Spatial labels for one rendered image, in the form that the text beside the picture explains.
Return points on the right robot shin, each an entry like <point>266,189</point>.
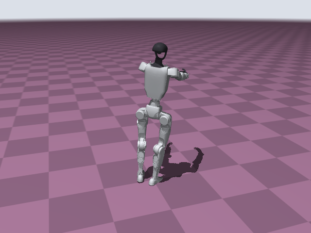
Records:
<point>157,162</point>

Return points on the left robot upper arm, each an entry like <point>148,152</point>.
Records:
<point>142,66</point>

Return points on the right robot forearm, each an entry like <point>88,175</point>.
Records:
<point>184,76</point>

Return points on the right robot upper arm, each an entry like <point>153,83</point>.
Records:
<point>174,73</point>

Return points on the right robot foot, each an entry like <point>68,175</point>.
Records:
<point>152,181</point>

